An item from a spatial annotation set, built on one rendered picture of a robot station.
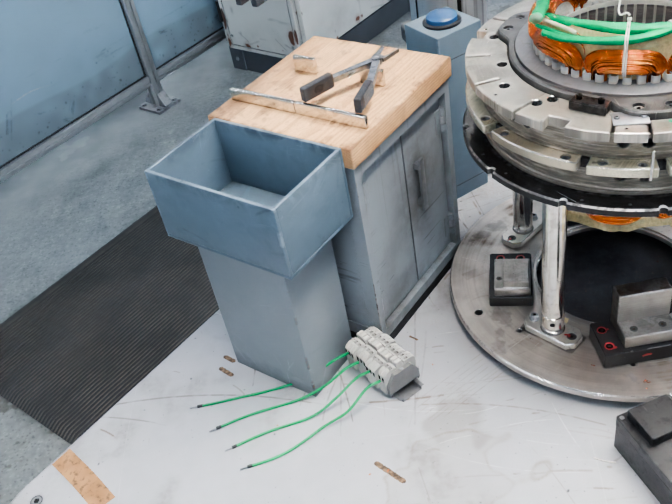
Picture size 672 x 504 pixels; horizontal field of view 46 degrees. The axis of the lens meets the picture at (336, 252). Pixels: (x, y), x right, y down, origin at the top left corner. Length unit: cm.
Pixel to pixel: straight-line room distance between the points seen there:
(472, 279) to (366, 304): 16
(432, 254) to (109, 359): 137
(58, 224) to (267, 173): 202
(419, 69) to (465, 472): 43
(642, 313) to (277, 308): 38
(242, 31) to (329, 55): 240
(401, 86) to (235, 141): 19
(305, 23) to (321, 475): 244
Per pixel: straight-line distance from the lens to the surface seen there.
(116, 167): 304
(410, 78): 88
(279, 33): 321
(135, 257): 254
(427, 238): 99
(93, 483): 94
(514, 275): 95
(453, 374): 92
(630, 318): 91
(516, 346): 92
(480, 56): 85
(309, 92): 84
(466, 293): 98
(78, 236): 275
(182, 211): 82
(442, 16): 106
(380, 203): 86
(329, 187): 78
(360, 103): 79
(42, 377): 228
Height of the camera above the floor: 148
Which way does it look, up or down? 39 degrees down
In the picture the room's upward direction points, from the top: 12 degrees counter-clockwise
